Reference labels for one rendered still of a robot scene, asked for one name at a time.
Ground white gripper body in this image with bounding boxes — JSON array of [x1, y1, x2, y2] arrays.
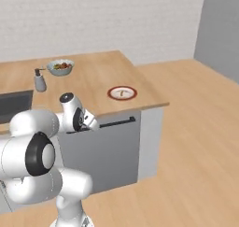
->
[[82, 108, 101, 132]]

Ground red rimmed white plate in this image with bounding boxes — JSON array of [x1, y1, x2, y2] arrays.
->
[[106, 85, 138, 102]]

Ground grey dishwasher door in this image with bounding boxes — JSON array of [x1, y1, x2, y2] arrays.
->
[[57, 109, 142, 195]]

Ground pale green salad bowl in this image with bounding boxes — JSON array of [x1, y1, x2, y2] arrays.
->
[[46, 59, 76, 78]]

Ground light grey counter end panel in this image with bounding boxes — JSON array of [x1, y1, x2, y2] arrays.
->
[[136, 106, 165, 182]]

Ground grey soap dispenser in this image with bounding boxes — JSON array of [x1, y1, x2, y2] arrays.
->
[[34, 67, 48, 92]]

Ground dark grey sink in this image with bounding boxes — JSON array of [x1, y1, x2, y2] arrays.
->
[[0, 90, 35, 125]]

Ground black dishwasher handle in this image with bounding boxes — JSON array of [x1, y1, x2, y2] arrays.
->
[[66, 116, 137, 135]]

